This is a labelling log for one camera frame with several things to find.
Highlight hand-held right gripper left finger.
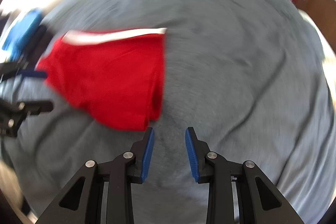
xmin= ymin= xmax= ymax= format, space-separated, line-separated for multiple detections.
xmin=34 ymin=127 xmax=155 ymax=224

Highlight black pants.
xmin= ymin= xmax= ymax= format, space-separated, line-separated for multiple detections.
xmin=25 ymin=25 xmax=54 ymax=58

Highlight wooden headboard panel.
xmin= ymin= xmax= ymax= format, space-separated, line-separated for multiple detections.
xmin=291 ymin=0 xmax=336 ymax=38

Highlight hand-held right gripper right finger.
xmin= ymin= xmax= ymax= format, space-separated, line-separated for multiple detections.
xmin=184 ymin=127 xmax=306 ymax=224

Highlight red pants with white stripe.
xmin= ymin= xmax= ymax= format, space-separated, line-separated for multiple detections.
xmin=35 ymin=28 xmax=168 ymax=132

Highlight grey-blue bed blanket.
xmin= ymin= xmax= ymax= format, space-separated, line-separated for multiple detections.
xmin=0 ymin=0 xmax=336 ymax=224

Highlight blue pants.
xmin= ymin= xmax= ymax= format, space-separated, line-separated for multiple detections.
xmin=1 ymin=8 xmax=45 ymax=58

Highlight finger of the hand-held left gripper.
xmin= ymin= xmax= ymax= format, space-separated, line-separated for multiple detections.
xmin=0 ymin=100 xmax=54 ymax=138
xmin=0 ymin=61 xmax=48 ymax=82

